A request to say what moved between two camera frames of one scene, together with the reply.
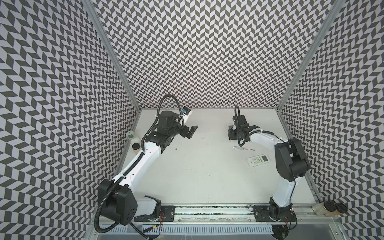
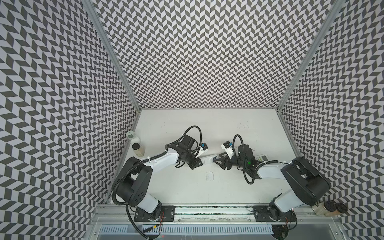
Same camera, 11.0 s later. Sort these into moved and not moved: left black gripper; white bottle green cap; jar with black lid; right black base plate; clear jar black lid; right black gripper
Moved: right black gripper; left black gripper
Not moved: clear jar black lid; jar with black lid; white bottle green cap; right black base plate
